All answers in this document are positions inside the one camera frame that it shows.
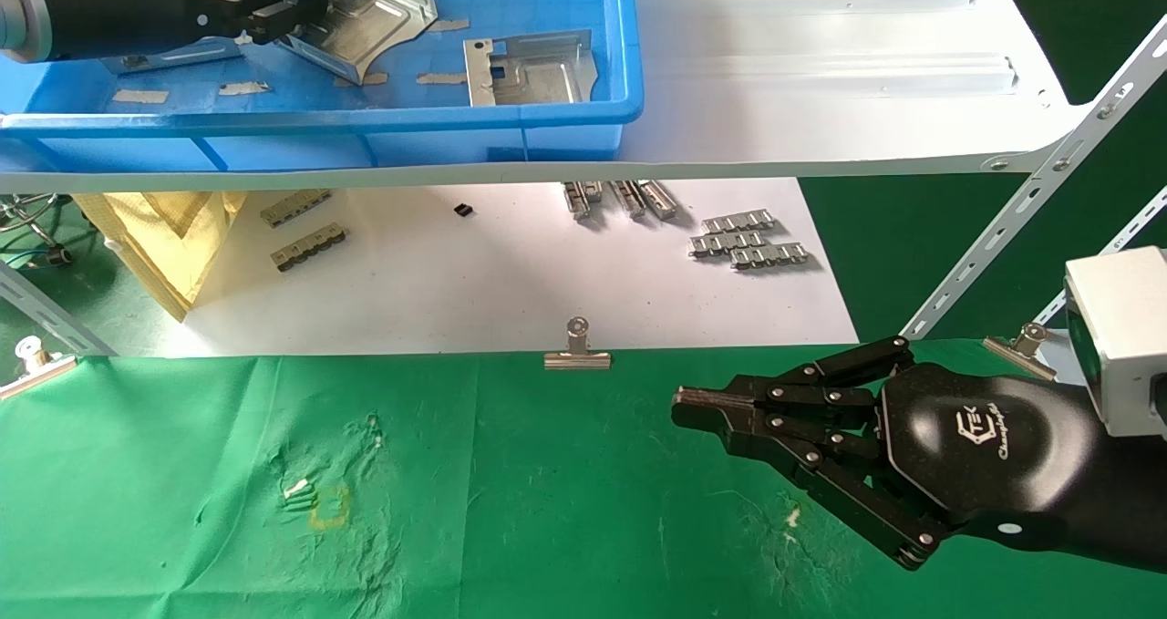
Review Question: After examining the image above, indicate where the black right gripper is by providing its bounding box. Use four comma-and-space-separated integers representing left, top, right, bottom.
672, 335, 1167, 574

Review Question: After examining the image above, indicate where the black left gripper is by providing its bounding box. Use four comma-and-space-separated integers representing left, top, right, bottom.
27, 0, 329, 62

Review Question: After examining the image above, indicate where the bent sheet metal bracket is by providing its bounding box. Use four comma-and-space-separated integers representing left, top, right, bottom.
274, 0, 439, 87
463, 30, 600, 108
100, 40, 245, 76

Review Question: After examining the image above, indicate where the silver notched metal strip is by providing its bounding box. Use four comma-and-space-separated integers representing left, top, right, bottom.
702, 209, 776, 235
688, 230, 767, 260
729, 242, 811, 272

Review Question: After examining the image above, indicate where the grey strip component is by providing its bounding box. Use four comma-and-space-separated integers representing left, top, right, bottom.
260, 189, 334, 230

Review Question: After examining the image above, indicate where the blue plastic bin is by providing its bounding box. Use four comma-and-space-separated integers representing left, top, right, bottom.
0, 0, 645, 175

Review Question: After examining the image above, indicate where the silver binder clip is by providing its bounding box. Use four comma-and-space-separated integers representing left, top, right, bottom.
0, 335, 78, 401
983, 323, 1060, 383
544, 316, 612, 371

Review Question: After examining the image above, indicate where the brown notched metal strip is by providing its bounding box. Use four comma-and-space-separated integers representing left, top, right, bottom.
271, 223, 349, 273

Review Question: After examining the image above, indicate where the yellow woven bag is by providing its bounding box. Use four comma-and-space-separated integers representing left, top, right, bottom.
73, 191, 249, 322

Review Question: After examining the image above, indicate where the perforated white shelf upright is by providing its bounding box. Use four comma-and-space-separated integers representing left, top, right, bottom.
1035, 181, 1167, 328
907, 13, 1167, 339
0, 259, 119, 357

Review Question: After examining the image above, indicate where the white metal shelf board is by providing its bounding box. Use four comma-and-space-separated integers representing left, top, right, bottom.
0, 0, 1090, 194

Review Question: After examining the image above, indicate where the green table cloth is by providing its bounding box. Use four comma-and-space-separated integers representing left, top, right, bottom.
0, 338, 1167, 619

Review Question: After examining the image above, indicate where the loose cable bundle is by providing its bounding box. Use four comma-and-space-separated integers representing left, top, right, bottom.
0, 193, 76, 269

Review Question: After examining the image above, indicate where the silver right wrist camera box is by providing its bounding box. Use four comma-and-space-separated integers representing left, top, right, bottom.
1062, 245, 1167, 439

